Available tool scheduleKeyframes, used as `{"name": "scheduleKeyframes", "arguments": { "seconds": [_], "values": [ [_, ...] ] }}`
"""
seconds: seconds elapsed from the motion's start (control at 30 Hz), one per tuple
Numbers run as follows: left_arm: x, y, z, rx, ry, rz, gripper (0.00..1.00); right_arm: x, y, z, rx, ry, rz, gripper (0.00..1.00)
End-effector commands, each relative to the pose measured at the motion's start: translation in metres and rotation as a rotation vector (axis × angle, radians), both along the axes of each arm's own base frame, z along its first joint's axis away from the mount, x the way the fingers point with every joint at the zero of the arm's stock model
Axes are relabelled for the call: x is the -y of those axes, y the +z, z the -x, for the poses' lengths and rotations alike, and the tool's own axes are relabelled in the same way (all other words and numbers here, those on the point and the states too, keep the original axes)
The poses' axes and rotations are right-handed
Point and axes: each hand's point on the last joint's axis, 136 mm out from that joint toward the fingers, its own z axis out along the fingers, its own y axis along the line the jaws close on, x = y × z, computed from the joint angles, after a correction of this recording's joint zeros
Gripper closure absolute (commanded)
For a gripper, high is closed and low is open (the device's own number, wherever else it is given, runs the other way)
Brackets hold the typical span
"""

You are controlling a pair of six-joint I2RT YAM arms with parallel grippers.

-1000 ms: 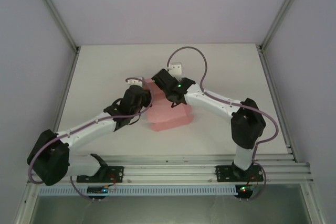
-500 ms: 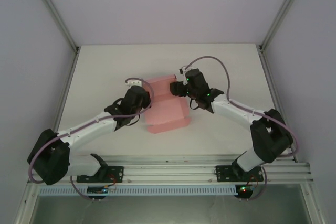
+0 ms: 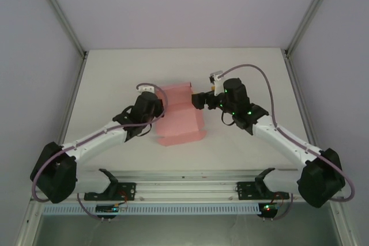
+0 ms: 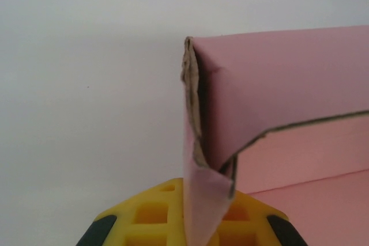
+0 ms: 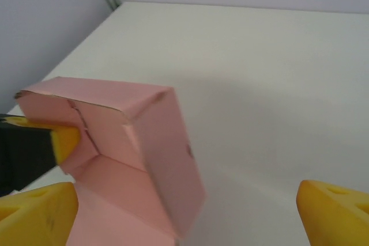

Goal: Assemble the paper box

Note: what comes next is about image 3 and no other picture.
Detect aluminium table side rail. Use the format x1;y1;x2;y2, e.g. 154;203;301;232
14;51;89;246
283;50;358;246

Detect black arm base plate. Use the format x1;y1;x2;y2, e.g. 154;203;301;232
84;181;137;201
236;181;289;201

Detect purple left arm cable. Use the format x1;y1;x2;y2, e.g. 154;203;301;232
30;83;167;202

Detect aluminium frame post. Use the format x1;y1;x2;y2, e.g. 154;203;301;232
285;0;340;55
28;0;88;56

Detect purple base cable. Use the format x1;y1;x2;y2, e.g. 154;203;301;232
270;192;295;221
77;194;104;223

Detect aluminium mounting rail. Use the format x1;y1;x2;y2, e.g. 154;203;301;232
75;167;302;202

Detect small circuit board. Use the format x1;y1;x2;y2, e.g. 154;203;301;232
96;204;129;215
259;203;282;217

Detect slotted white cable duct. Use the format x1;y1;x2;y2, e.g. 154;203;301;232
42;205;259;214

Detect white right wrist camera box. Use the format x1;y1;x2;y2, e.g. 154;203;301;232
208;69;224;96

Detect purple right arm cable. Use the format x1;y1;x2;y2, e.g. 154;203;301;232
220;63;356;202

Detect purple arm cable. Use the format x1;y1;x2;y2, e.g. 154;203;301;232
220;63;356;202
30;83;167;202

